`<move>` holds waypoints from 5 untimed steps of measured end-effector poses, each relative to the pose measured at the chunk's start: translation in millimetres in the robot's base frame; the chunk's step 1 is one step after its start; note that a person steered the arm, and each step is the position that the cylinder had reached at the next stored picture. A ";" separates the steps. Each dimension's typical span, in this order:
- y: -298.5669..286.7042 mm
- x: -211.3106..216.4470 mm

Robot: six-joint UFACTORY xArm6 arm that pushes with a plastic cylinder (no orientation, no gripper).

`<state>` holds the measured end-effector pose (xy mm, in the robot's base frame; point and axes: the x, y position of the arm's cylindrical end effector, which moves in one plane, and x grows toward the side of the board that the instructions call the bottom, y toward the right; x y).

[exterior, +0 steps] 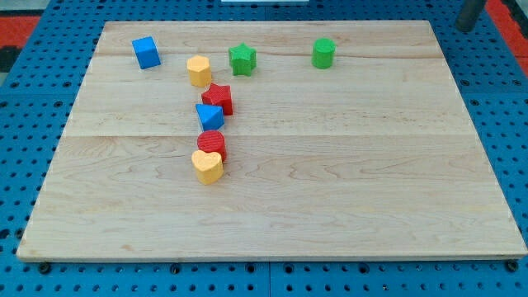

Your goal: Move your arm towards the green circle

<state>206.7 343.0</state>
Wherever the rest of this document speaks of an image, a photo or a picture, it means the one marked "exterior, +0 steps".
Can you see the blue triangle block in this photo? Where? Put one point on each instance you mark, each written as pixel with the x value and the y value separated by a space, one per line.
pixel 211 117

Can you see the green cylinder block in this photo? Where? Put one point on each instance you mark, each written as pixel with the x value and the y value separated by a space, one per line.
pixel 323 53

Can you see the wooden board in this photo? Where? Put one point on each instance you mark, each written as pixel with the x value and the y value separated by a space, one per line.
pixel 373 159

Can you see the red cylinder block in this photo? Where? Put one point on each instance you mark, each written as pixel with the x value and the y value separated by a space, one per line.
pixel 212 141

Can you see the blue cube block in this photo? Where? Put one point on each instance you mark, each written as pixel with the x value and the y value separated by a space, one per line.
pixel 146 52

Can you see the yellow heart block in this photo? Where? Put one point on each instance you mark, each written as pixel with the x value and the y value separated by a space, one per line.
pixel 208 166

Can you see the yellow hexagon block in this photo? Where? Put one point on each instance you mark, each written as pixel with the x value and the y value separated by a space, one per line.
pixel 198 68

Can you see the green star block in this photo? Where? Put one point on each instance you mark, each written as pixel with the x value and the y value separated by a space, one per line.
pixel 242 59

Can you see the red star block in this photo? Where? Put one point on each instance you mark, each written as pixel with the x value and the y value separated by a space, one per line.
pixel 219 95

